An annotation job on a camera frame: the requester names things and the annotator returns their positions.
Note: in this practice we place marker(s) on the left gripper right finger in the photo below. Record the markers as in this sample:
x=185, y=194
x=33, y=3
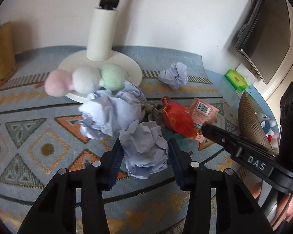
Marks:
x=236, y=209

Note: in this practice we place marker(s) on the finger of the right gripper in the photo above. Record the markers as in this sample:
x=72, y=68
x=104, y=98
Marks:
x=224, y=138

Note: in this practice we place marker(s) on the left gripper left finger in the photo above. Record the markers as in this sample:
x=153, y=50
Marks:
x=54, y=211

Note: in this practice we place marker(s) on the white blue plush doll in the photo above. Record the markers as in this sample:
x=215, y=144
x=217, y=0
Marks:
x=267, y=124

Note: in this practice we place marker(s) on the paper ball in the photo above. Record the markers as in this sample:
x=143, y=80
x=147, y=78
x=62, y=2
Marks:
x=175, y=77
x=106, y=113
x=146, y=150

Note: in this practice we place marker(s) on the three ball plush toy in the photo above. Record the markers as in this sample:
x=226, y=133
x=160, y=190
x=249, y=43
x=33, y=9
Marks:
x=85, y=80

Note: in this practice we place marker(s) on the brown ribbed basket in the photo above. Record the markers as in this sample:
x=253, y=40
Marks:
x=250, y=127

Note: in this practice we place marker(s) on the teal flat toy piece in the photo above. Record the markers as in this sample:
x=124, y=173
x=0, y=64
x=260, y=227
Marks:
x=183, y=142

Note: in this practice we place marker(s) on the orange red toy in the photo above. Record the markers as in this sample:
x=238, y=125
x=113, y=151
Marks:
x=177, y=117

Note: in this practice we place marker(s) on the green tissue pack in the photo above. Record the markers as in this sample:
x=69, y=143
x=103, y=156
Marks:
x=236, y=80

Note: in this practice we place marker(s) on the patterned blue table mat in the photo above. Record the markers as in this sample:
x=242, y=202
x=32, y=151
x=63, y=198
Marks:
x=40, y=134

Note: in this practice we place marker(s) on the grey plaid bow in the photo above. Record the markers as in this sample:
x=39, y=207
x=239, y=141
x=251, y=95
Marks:
x=152, y=112

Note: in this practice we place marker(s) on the bamboo pen holder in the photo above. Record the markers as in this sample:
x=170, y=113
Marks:
x=7, y=55

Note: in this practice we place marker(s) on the white desk lamp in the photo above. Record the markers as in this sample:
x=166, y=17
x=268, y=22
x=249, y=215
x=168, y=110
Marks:
x=99, y=48

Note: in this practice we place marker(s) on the black wall monitor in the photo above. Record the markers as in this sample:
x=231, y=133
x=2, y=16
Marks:
x=265, y=37

